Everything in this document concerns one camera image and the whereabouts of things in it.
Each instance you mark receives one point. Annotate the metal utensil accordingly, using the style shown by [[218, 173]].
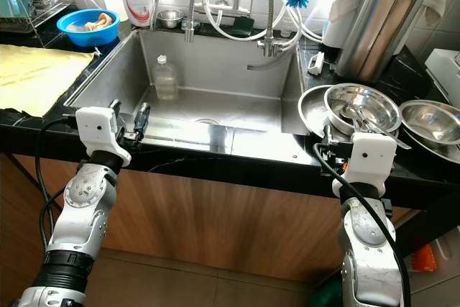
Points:
[[366, 116]]

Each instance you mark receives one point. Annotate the large steel plate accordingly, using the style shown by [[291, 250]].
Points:
[[310, 109]]

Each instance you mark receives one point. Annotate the large steel bowl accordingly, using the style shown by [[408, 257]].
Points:
[[381, 102]]

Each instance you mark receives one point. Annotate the clear plastic bottle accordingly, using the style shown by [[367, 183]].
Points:
[[165, 80]]

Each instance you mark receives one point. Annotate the small white plastic clip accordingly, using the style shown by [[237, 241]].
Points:
[[315, 63]]

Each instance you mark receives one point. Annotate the blue plastic bowl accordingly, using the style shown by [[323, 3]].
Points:
[[86, 37]]

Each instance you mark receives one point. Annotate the yellow cleaning cloth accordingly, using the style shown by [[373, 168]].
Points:
[[43, 77]]

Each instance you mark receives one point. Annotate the shallow steel bowl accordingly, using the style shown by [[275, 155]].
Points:
[[431, 120]]

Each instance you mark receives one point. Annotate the stainless steel sink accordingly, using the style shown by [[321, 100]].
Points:
[[230, 80]]

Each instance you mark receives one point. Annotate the small steel bowl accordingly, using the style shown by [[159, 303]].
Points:
[[169, 19]]

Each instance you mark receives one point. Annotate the white appliance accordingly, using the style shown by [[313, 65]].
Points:
[[445, 73]]

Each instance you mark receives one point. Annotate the steel cylinder knife block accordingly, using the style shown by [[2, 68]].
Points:
[[377, 23]]

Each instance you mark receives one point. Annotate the steel pull-down faucet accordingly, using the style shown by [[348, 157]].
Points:
[[271, 30]]

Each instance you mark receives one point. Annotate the brown wooden cabinet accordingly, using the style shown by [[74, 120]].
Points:
[[223, 221]]

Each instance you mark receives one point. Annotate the white container blue label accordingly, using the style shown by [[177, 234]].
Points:
[[341, 1]]

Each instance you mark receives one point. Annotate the dark green sponge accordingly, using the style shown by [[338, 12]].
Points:
[[241, 26]]

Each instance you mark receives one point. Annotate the orange plastic object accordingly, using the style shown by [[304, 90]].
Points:
[[425, 258]]

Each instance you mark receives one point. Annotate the green bag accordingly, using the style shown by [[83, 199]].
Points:
[[329, 294]]

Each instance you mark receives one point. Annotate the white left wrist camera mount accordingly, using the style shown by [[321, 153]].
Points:
[[97, 131]]

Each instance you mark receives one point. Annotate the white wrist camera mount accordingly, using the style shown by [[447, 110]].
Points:
[[97, 131], [366, 159]]

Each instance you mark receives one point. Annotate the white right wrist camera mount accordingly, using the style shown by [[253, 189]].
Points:
[[366, 159]]

